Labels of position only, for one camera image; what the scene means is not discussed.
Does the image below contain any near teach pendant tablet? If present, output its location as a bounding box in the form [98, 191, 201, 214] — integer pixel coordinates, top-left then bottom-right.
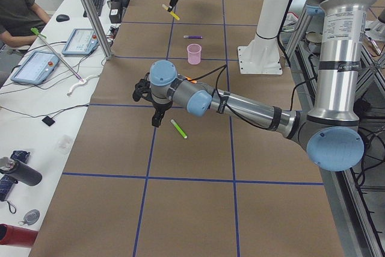
[11, 51, 60, 85]

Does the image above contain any aluminium frame post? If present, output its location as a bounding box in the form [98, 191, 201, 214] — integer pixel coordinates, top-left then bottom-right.
[81, 0, 112, 60]

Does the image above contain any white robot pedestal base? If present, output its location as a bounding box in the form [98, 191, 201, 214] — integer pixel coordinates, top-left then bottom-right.
[238, 0, 289, 75]

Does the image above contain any green marker pen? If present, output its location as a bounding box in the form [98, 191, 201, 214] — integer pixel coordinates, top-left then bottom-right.
[170, 119, 188, 139]

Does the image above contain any far teach pendant tablet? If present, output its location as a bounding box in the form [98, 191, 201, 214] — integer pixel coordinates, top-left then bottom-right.
[62, 28, 99, 57]

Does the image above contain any seated person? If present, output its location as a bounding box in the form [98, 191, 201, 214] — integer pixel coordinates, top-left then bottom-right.
[1, 0, 51, 48]

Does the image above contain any metal rod with green tip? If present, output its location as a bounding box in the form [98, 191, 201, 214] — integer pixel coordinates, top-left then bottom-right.
[31, 27, 85, 82]

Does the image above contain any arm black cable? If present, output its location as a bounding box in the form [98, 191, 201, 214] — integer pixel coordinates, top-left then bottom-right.
[192, 64, 289, 128]

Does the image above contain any yellow marker pen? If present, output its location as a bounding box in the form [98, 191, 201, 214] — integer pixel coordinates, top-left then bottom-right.
[162, 4, 180, 20]

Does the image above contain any purple marker pen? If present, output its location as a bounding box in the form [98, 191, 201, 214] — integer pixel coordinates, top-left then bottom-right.
[183, 35, 203, 39]

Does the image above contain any black computer mouse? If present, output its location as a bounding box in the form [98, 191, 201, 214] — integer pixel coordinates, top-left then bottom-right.
[55, 14, 70, 22]

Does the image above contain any teach pendant tablet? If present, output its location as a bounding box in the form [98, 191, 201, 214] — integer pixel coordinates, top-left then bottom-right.
[62, 28, 99, 57]
[11, 51, 60, 85]

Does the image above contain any red bottle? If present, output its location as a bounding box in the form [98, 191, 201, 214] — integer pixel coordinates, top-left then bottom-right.
[1, 224, 38, 248]

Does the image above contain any pink mesh pen holder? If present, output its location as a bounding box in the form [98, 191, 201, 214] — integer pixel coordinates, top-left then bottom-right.
[186, 43, 202, 65]

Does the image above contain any black water bottle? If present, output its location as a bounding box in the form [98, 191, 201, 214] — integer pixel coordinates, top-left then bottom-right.
[1, 157, 42, 186]

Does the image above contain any orange marker pen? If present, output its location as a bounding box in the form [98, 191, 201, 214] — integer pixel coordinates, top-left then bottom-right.
[186, 77, 197, 84]

